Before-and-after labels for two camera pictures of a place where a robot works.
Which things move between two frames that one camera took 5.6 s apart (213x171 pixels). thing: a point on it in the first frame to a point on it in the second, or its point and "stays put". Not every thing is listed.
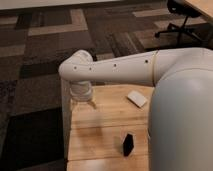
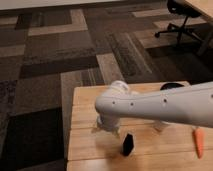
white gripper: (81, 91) to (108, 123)
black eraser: (128, 145) stays put
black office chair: (181, 8) stays put
